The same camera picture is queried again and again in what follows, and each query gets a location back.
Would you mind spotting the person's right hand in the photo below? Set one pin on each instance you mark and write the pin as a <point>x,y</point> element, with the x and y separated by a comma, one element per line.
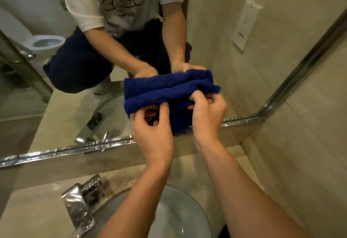
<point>208,121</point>

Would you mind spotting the person's left hand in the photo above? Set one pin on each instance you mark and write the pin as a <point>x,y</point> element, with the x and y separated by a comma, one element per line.
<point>156,140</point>

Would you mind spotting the blue microfibre cloth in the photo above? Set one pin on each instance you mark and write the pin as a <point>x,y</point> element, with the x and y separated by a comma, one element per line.
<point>162,96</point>

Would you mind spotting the silver framed wall mirror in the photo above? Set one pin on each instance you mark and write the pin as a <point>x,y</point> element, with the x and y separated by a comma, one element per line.
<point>257,83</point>

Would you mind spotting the person's left forearm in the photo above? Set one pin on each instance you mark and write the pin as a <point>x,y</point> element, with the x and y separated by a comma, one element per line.
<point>135,208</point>

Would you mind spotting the person's right forearm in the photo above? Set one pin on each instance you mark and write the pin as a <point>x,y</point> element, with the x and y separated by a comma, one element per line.
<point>244,197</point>

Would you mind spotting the person's dark blue trousers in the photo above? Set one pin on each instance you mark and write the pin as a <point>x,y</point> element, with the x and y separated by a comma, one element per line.
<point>224,232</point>

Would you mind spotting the white ceramic sink basin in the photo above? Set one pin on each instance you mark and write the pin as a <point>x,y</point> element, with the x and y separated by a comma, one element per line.
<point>181,213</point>

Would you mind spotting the chrome sink faucet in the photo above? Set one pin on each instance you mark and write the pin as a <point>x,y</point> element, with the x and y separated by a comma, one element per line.
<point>77,205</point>

